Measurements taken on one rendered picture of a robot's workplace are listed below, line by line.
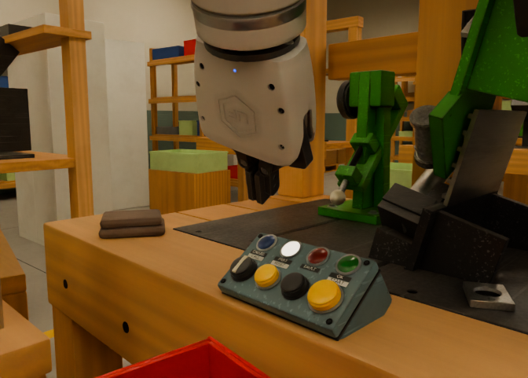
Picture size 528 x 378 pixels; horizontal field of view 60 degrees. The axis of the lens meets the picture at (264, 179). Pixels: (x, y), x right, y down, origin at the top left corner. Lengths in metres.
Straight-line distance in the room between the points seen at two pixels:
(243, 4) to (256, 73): 0.06
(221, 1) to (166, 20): 8.90
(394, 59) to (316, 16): 0.23
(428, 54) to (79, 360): 0.86
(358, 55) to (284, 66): 0.85
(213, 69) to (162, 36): 8.73
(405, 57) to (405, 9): 10.74
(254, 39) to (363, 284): 0.23
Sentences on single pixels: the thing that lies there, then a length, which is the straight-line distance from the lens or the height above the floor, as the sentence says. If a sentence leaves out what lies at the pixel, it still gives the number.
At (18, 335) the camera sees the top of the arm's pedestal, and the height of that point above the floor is 0.85.
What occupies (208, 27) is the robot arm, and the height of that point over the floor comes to 1.14.
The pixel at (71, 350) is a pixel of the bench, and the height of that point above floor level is 0.69.
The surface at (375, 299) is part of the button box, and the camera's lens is 0.44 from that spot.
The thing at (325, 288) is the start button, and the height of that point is 0.94.
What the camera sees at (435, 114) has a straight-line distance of 0.54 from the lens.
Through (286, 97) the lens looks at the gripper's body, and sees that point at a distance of 0.35.
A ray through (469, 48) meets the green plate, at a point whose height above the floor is 1.16.
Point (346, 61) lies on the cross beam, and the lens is 1.20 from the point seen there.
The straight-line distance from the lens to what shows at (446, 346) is 0.42.
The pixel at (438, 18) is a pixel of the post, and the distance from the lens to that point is 1.00.
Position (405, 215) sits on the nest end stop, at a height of 0.96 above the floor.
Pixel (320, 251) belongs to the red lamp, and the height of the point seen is 0.96.
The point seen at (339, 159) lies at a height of 0.24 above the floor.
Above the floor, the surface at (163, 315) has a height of 0.85.
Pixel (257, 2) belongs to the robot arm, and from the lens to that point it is 0.32.
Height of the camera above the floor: 1.08
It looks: 8 degrees down
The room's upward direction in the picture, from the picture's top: straight up
